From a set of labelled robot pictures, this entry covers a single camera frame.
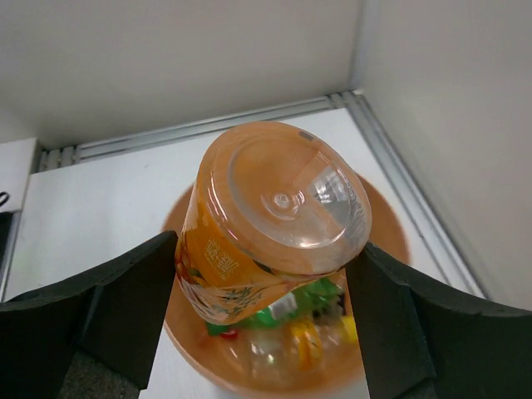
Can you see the green plastic bottle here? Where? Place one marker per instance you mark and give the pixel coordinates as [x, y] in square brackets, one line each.
[307, 300]

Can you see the aluminium frame rail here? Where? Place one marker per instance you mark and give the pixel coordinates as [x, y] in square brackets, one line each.
[116, 193]

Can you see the orange juice bottle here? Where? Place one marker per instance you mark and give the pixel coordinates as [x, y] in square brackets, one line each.
[272, 208]

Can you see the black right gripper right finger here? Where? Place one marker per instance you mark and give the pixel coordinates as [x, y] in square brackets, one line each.
[421, 338]

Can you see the yellow cap clear bottle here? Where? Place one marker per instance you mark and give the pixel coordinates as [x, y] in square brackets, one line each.
[322, 344]

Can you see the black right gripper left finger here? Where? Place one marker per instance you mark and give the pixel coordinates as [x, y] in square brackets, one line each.
[93, 335]

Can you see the red label clear water bottle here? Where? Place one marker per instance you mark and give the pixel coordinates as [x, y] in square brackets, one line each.
[258, 350]

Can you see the orange plastic bin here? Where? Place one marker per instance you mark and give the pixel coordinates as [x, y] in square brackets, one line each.
[212, 358]

